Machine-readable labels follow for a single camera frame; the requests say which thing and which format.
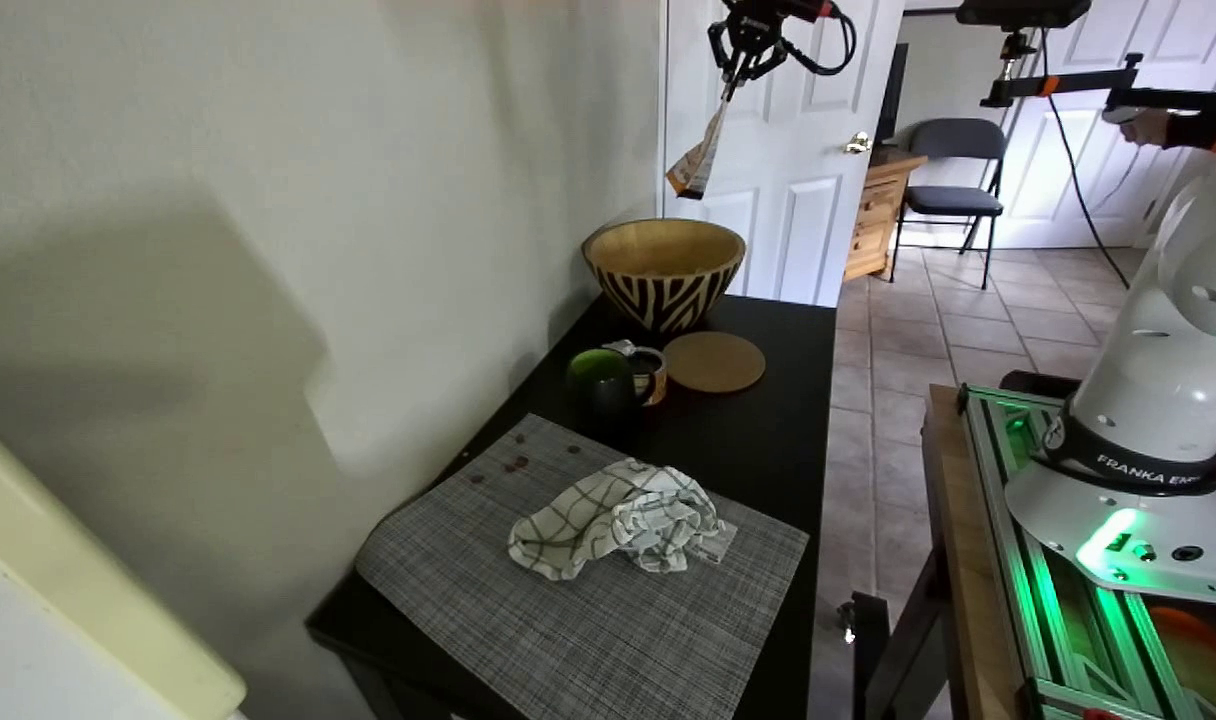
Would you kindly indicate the wooden bowl with zebra pattern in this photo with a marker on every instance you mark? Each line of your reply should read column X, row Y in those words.
column 667, row 274

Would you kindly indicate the wooden robot mount bench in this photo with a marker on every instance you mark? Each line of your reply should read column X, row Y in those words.
column 1033, row 601

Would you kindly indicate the brass door knob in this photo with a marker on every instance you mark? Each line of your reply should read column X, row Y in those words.
column 859, row 143

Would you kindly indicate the wooden desk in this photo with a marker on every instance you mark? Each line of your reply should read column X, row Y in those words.
column 881, row 215

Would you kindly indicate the grey woven placemat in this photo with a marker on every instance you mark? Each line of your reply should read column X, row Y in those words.
column 593, row 624

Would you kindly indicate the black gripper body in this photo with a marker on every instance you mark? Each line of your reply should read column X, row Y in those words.
column 758, row 25

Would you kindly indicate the small brown cup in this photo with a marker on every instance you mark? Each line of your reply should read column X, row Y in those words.
column 650, row 375

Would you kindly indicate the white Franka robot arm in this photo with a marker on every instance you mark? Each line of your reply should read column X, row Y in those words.
column 1152, row 400

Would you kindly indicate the dark green cup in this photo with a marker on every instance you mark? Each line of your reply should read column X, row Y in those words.
column 604, row 394

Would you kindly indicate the white checked cloth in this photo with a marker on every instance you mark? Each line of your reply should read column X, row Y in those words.
column 622, row 522

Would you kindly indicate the black side table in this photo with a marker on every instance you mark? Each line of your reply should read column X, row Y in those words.
column 770, row 442

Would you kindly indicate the grey folding chair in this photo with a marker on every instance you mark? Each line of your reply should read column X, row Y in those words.
column 954, row 186

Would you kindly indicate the white panel door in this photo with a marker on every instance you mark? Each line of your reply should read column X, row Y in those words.
column 801, row 174

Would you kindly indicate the round cork coaster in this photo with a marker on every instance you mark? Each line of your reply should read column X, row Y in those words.
column 712, row 360

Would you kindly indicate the black camera tripod boom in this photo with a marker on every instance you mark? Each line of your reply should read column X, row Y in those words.
column 1073, row 73

